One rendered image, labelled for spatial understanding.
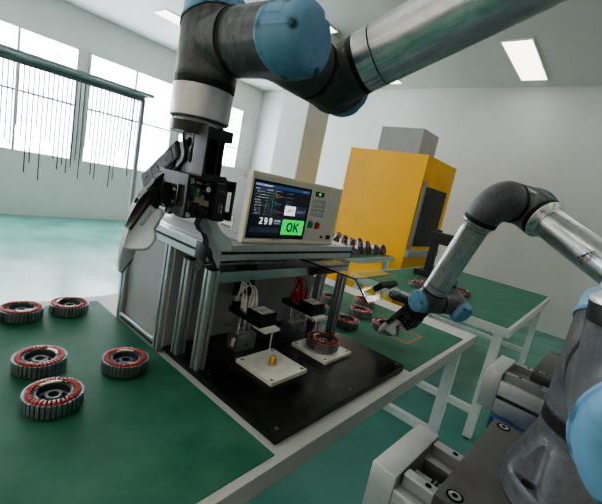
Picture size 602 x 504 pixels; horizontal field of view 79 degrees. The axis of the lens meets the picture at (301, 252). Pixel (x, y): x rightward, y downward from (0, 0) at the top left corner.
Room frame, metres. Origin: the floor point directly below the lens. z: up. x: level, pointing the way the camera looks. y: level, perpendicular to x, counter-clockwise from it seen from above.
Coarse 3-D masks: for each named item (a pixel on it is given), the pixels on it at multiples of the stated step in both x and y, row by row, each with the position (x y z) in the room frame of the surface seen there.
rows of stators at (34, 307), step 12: (24, 300) 1.08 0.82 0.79; (60, 300) 1.14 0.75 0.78; (72, 300) 1.17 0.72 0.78; (84, 300) 1.17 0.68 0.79; (0, 312) 0.98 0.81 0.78; (12, 312) 0.99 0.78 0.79; (24, 312) 1.00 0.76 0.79; (36, 312) 1.03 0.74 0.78; (60, 312) 1.08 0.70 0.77; (72, 312) 1.10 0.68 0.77; (84, 312) 1.13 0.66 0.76
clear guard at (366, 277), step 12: (324, 264) 1.20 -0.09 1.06; (336, 264) 1.25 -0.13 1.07; (348, 264) 1.29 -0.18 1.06; (360, 264) 1.34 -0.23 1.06; (348, 276) 1.10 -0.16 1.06; (360, 276) 1.13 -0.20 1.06; (372, 276) 1.17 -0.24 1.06; (384, 276) 1.22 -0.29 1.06; (360, 288) 1.07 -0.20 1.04; (372, 288) 1.12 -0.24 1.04; (384, 288) 1.17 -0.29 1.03; (396, 288) 1.23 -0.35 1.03; (372, 300) 1.08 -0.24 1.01
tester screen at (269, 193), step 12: (264, 192) 1.06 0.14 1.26; (276, 192) 1.10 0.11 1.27; (288, 192) 1.14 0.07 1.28; (300, 192) 1.18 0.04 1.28; (252, 204) 1.03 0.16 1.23; (264, 204) 1.07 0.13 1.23; (276, 204) 1.11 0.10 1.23; (288, 204) 1.15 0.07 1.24; (300, 204) 1.19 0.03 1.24; (252, 216) 1.04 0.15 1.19; (264, 216) 1.08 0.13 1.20; (276, 216) 1.11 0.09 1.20; (288, 216) 1.16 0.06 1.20
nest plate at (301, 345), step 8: (296, 344) 1.17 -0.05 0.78; (304, 344) 1.18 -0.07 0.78; (304, 352) 1.14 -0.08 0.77; (312, 352) 1.13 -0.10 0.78; (320, 352) 1.15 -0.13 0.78; (336, 352) 1.17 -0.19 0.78; (344, 352) 1.19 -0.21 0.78; (320, 360) 1.10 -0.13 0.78; (328, 360) 1.10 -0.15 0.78; (336, 360) 1.13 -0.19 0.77
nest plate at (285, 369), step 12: (240, 360) 0.99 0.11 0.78; (252, 360) 1.00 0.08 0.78; (264, 360) 1.02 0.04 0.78; (276, 360) 1.03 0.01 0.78; (288, 360) 1.05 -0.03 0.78; (252, 372) 0.95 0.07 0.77; (264, 372) 0.95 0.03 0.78; (276, 372) 0.96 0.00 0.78; (288, 372) 0.97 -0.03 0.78; (300, 372) 0.99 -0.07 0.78; (276, 384) 0.91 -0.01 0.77
